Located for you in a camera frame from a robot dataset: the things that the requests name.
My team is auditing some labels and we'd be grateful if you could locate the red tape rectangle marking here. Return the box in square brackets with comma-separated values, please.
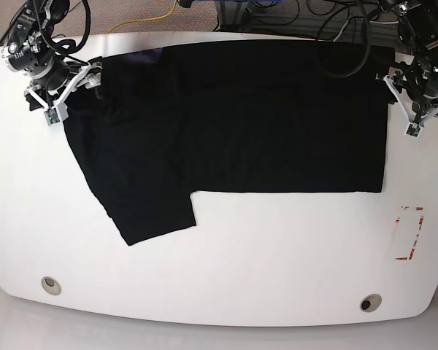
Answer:
[391, 206, 425, 261]

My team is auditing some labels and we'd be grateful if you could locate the wrist camera board image-left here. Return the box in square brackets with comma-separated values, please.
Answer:
[44, 109, 61, 126]

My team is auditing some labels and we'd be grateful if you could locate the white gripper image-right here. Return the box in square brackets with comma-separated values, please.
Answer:
[376, 67, 438, 131]

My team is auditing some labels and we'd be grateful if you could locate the table cable grommet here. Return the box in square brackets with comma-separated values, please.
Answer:
[360, 294, 383, 313]
[41, 276, 62, 296]

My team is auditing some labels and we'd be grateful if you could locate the black t-shirt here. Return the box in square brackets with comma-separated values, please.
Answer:
[64, 40, 395, 245]

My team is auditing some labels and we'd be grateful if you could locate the white cable on floor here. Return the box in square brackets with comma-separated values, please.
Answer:
[331, 17, 402, 43]

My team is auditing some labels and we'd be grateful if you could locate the yellow cable on floor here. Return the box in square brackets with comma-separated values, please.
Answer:
[107, 0, 179, 34]

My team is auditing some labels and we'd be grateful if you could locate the left table cable grommet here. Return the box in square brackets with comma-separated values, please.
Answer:
[41, 276, 62, 296]

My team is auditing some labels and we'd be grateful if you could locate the right table cable grommet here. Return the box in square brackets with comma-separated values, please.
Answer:
[360, 294, 383, 313]

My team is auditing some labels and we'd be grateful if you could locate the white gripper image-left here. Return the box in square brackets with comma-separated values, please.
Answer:
[24, 58, 103, 123]

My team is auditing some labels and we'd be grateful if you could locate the wrist camera board image-right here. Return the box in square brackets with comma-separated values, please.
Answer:
[405, 123, 423, 138]

